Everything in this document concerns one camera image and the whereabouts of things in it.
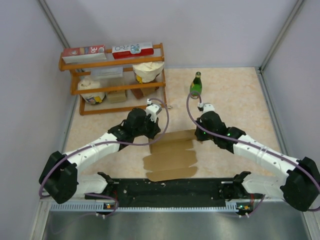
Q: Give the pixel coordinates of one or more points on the clear plastic box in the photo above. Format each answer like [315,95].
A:
[101,73]

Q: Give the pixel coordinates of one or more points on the red white carton left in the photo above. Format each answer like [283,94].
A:
[85,54]

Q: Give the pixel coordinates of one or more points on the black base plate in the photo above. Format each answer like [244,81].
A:
[187,192]

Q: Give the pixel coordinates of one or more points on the grey slotted cable duct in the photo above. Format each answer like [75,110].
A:
[100,206]

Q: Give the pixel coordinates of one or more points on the red white carton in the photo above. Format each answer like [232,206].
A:
[132,50]
[85,54]

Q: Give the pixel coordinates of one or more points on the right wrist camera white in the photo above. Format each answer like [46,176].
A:
[205,107]

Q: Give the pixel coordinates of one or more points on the orange wooden shelf rack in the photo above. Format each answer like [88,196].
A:
[77,72]

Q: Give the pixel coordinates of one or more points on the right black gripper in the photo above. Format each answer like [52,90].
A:
[199,136]

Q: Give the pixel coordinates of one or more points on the white bag upper shelf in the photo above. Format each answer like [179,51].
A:
[147,72]

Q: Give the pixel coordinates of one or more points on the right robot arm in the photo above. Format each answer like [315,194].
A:
[296,181]

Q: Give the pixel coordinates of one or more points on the brown block on shelf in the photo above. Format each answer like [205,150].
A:
[140,93]

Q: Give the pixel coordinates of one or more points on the green glass bottle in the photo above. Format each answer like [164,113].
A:
[196,86]

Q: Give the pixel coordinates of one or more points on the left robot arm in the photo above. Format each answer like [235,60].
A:
[61,177]

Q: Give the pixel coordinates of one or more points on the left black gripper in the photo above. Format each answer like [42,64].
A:
[155,128]

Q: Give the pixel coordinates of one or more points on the red white carton right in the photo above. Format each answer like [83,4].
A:
[132,50]

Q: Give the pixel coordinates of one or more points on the brown cardboard box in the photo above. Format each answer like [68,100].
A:
[172,157]

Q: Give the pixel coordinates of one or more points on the tan block on shelf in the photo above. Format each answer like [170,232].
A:
[116,96]

